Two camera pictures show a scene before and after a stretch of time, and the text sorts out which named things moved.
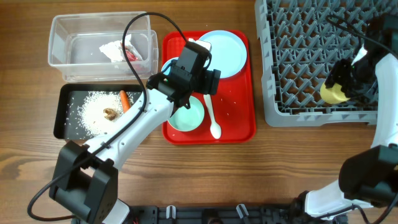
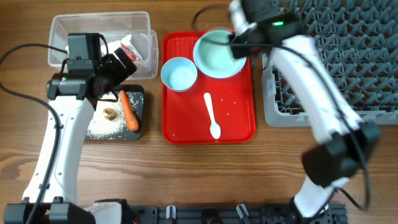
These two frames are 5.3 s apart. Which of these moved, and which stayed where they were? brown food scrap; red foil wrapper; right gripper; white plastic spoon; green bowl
Moved: right gripper; green bowl
Stayed: red foil wrapper; brown food scrap; white plastic spoon
